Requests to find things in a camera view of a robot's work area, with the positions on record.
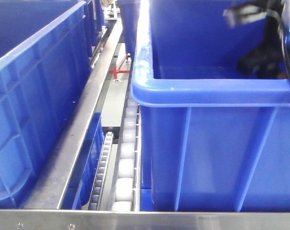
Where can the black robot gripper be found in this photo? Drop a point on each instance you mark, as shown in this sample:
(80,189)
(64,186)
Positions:
(274,47)

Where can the large blue bin right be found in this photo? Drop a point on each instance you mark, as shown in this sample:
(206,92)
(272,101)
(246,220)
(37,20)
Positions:
(213,139)

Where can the blue bin behind right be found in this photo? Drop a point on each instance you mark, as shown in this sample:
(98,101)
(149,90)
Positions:
(130,14)

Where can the white roller track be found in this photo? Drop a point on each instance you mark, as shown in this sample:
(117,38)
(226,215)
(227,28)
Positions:
(126,190)

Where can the grey roller track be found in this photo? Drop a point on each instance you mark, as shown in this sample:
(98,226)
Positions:
(100,176)

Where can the large blue crate left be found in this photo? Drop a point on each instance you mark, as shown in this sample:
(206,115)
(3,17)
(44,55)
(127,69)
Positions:
(44,66)

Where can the blue bin lower level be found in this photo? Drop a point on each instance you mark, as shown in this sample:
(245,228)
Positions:
(80,187)

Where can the red support bracket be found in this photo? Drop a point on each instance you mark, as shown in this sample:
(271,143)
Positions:
(118,67)

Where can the steel divider rail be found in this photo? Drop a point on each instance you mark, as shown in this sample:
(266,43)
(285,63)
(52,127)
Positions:
(50,190)

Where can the steel front rail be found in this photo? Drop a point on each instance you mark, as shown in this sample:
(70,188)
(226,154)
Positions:
(27,219)

